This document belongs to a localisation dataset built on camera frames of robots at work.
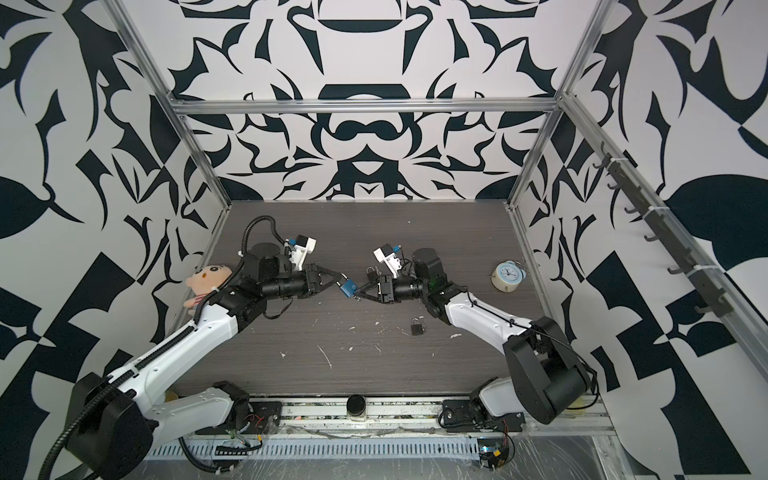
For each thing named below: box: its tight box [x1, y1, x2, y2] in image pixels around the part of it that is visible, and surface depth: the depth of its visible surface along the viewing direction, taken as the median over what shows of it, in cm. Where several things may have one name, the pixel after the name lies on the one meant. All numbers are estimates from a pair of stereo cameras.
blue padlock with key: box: [340, 278, 361, 302], surface depth 76 cm
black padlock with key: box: [366, 266, 382, 282], surface depth 102 cm
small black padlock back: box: [411, 315, 427, 336], surface depth 91 cm
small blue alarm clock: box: [490, 260, 527, 293], surface depth 98 cm
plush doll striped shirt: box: [183, 265, 232, 308], surface depth 91 cm
